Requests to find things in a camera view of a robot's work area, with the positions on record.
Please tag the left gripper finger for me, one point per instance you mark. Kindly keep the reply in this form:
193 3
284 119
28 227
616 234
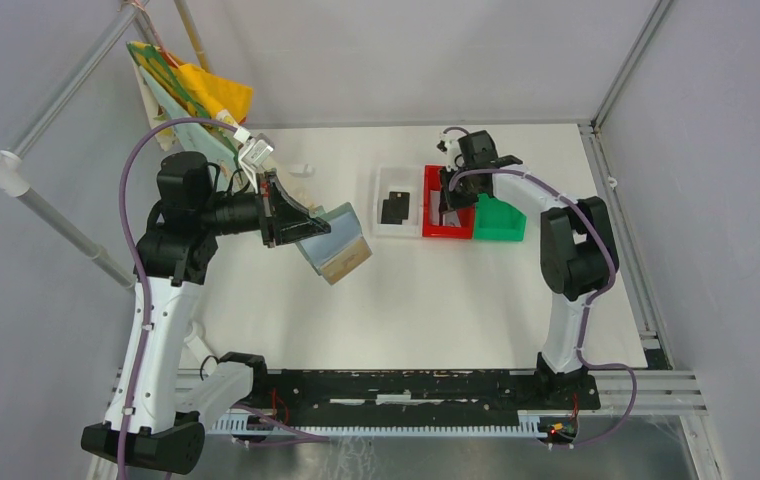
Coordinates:
289 213
284 232

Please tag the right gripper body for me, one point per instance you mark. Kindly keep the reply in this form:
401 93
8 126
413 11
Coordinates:
462 195

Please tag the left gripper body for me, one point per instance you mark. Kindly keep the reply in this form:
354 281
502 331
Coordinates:
266 200

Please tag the white striped card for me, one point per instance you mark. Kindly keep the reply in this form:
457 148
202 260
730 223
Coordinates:
445 219

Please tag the dark grey credit card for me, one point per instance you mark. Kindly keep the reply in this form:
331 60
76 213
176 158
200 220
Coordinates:
401 199

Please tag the gold credit card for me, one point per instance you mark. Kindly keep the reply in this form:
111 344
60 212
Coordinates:
345 261

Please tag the black credit card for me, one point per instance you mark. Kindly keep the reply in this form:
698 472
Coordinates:
392 214

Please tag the green leather card holder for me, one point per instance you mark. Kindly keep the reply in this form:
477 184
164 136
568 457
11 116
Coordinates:
345 228

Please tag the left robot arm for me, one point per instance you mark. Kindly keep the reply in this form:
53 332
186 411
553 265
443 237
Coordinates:
148 424

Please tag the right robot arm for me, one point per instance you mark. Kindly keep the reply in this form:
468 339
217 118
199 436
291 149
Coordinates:
578 256

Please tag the red plastic bin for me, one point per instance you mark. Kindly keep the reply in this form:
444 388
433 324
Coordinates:
431 192

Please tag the green plastic bin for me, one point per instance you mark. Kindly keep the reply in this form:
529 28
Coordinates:
496 220

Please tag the clear plastic bin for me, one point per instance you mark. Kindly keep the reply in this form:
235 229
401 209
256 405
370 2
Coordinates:
407 178

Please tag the patterned cloth bags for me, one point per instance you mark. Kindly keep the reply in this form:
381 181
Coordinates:
186 90

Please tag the white pipe pole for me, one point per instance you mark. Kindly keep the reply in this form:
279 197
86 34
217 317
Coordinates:
16 186

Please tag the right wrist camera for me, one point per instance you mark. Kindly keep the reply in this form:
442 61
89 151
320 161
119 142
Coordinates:
448 139

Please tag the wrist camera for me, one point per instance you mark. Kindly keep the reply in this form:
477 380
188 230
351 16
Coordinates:
253 152
448 139

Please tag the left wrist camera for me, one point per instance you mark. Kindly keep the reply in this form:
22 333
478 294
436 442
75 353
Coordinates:
253 152

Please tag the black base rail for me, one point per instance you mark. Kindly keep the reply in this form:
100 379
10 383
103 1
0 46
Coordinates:
415 398

